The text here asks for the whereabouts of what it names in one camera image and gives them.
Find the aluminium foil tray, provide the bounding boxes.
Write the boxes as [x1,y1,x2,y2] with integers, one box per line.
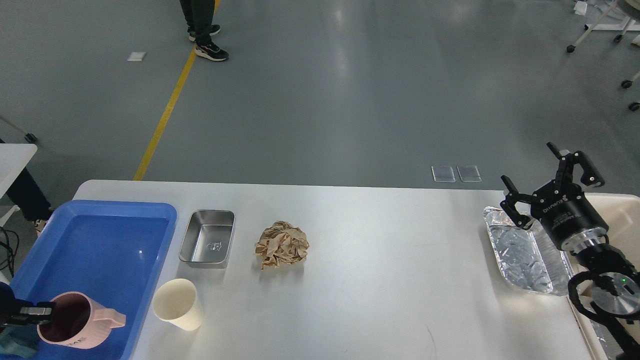
[482,206,574,297]

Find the white side table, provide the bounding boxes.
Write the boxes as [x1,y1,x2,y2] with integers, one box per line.
[0,143,38,197]

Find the teal cup in tray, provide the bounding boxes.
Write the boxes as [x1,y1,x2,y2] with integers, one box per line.
[0,325,41,359]

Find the crumpled brown paper ball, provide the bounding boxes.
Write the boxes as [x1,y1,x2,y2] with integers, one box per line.
[254,220,310,271]

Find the white wheeled cart frame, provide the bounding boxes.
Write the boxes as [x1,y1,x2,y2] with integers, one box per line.
[566,0,640,112]

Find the stainless steel rectangular tin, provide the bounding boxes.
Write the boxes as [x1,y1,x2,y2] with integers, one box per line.
[178,209,235,270]

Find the blue plastic tray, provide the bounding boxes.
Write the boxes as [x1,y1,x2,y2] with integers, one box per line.
[10,200,178,360]

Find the cream paper cup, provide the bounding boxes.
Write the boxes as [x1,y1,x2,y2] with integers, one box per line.
[151,278,204,331]

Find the clear floor plate left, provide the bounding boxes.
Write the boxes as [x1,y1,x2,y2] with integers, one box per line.
[430,165,457,183]

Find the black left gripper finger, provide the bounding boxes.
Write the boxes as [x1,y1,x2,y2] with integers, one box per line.
[10,301,56,326]

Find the clear floor plate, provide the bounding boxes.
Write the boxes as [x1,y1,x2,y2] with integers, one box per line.
[456,165,483,183]
[430,165,457,183]

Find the cream plastic bin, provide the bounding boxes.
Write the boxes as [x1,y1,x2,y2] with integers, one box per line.
[571,193,640,360]

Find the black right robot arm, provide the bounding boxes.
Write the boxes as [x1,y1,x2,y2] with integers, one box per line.
[500,142,640,360]

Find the white paper on floor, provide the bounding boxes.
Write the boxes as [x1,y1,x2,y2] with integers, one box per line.
[126,51,147,62]

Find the clear floor plate right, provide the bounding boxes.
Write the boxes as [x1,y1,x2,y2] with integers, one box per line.
[456,165,483,183]

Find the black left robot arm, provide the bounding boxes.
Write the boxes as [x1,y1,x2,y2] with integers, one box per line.
[0,282,57,328]

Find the pink mug dark inside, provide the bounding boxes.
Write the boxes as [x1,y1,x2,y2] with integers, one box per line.
[36,291,127,350]

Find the standing person legs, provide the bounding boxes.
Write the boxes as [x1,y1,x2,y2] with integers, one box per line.
[179,0,229,62]

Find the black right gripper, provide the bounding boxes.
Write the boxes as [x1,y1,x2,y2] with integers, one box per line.
[500,142,610,252]

